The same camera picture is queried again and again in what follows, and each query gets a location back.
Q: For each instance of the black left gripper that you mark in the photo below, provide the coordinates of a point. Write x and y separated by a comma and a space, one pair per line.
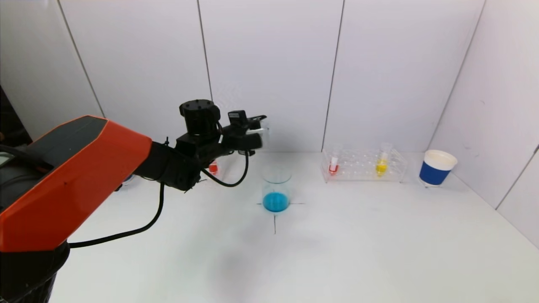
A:
254, 140

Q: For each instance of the clear plastic BKMAM test tube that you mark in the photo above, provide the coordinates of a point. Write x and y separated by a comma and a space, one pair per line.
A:
267, 136

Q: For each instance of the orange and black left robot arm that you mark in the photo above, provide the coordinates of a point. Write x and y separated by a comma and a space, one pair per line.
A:
76, 176

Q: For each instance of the test tube with red pigment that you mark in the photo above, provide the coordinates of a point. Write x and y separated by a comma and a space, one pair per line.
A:
333, 168
213, 168

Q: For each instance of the clear glass beaker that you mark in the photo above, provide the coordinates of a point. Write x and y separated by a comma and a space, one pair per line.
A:
276, 201

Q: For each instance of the test tube with yellow pigment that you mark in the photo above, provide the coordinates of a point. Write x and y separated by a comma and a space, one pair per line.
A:
381, 167

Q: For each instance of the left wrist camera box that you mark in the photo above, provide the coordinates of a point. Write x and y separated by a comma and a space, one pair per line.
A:
237, 118

